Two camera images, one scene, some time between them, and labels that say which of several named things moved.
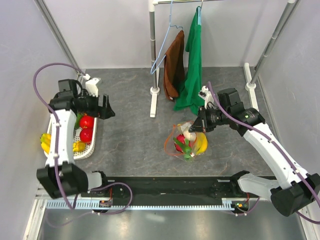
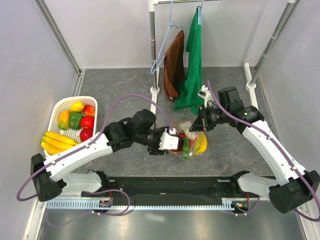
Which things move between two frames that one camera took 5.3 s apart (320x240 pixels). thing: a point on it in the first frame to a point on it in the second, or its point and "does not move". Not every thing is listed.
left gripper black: [104, 112] to [155, 150]
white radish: [190, 136] does not move
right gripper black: [197, 125] does not move
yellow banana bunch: [202, 143] does not move
